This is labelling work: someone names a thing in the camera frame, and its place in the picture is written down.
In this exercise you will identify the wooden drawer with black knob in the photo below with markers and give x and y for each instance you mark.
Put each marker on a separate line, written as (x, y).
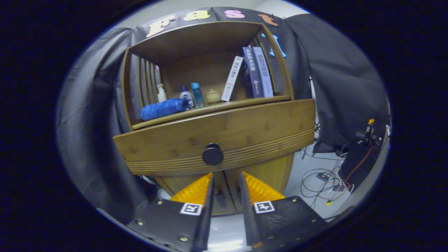
(245, 133)

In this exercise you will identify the dark blue book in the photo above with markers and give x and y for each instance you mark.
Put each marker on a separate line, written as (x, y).
(252, 73)

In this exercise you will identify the wooden cabinet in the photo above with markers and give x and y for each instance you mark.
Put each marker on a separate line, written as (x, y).
(203, 70)

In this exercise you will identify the blue folded towel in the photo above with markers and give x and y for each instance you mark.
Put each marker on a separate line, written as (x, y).
(161, 109)

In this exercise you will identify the clear blue bottle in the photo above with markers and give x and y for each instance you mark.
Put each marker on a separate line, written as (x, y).
(197, 95)

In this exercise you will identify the wooden countertop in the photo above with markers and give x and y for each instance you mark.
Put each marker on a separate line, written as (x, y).
(217, 106)

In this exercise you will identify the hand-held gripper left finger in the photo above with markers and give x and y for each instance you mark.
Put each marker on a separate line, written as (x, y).
(206, 217)

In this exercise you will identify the white pump bottle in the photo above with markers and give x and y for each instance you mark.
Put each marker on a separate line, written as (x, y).
(161, 95)

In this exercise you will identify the pale purple book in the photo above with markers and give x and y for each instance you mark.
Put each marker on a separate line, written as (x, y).
(264, 71)

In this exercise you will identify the black backdrop cloth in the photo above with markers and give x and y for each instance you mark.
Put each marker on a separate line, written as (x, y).
(350, 87)

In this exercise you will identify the wooden cabinet door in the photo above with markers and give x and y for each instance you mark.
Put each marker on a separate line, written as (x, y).
(171, 183)
(276, 175)

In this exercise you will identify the white lotion bottle blue cap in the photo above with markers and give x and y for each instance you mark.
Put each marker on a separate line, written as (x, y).
(185, 96)

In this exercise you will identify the orange and black tool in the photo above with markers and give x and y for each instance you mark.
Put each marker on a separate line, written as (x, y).
(367, 133)

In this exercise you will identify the white book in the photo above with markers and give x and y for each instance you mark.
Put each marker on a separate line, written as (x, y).
(231, 78)

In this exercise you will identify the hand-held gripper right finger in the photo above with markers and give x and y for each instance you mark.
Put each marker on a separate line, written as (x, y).
(246, 217)

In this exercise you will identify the beige lidded teacup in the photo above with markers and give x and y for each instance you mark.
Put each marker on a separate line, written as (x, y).
(212, 97)

